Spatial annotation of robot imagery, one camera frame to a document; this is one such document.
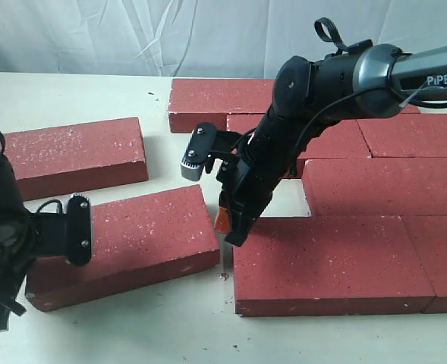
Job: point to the white backdrop curtain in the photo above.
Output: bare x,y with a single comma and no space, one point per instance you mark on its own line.
200,38

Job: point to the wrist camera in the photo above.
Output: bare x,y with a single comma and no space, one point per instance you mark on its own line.
64,230
207,143

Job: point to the red brick third row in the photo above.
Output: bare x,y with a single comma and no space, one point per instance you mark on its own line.
376,186

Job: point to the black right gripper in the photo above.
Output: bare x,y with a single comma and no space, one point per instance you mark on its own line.
265,155

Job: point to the red brick second row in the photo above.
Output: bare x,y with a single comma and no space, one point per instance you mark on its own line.
344,140

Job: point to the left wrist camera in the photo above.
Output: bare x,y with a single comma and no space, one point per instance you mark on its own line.
64,230

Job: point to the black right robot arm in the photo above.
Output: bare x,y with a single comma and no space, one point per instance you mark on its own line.
370,81

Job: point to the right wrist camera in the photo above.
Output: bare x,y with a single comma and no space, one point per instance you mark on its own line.
207,143

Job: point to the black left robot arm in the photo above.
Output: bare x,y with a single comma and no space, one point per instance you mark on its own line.
14,244

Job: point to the red brick front row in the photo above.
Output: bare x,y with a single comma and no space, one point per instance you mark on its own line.
308,266

